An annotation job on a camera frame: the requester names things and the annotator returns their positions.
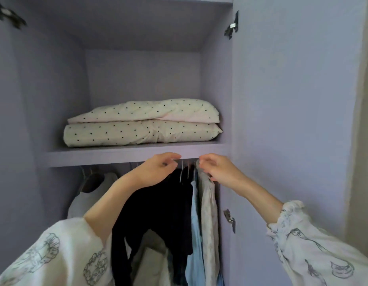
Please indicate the person's left hand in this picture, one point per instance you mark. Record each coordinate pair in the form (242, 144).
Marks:
(154, 171)

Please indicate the person's right hand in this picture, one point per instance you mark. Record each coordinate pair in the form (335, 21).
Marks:
(224, 172)

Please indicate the person's left fingers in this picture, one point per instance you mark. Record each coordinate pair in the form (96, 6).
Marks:
(171, 156)

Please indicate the person's right fingers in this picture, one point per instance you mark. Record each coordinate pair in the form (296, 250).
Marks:
(208, 163)

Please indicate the person's right forearm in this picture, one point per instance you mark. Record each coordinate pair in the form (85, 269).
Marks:
(258, 202)

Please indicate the person's left forearm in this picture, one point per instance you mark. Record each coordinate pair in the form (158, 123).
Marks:
(109, 205)

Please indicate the folded cream polka dot duvet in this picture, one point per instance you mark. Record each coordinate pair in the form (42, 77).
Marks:
(142, 131)

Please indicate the lilac wardrobe shelf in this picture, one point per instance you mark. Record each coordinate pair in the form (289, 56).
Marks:
(127, 154)

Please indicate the black hanging garment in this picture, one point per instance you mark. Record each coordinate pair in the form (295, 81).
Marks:
(160, 211)

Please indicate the grey patterned hanging shirt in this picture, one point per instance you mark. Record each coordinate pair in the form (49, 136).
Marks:
(209, 223)

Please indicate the black metal door hinge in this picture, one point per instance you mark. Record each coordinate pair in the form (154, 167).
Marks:
(229, 220)
(9, 15)
(232, 25)

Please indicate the light blue hanging shirt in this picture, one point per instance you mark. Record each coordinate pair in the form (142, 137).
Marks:
(195, 235)

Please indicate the brown clothes hanger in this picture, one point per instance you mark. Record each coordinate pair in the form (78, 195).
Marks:
(90, 181)

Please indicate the white hanging garment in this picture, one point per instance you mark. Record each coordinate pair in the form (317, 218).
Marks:
(91, 196)

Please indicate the lilac wardrobe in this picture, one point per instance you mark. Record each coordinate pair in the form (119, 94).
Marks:
(142, 71)

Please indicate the lilac wardrobe door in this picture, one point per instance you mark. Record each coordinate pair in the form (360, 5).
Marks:
(291, 101)
(8, 116)

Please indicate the beige hanging garment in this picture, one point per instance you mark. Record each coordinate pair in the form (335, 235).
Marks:
(151, 259)

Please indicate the blue hanging garment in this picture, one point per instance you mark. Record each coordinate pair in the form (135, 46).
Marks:
(220, 279)

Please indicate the white printed shirt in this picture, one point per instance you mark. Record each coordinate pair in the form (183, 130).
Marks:
(53, 256)

